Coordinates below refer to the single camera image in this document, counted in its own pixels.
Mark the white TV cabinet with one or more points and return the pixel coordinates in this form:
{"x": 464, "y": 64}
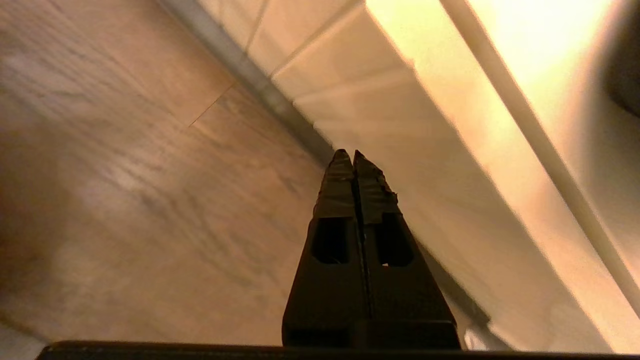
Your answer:
{"x": 550, "y": 50}

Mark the white ribbed drawer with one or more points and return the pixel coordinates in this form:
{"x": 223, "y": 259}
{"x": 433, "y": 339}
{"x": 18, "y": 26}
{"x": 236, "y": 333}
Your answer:
{"x": 425, "y": 150}

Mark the white ribbed flat cabinet panel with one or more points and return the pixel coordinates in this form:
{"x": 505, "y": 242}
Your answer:
{"x": 300, "y": 30}

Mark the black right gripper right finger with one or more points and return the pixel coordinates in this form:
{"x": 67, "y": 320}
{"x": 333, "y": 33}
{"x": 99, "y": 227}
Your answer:
{"x": 410, "y": 310}

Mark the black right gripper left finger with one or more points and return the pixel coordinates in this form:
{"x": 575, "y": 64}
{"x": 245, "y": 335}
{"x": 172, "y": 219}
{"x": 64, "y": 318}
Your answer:
{"x": 330, "y": 300}

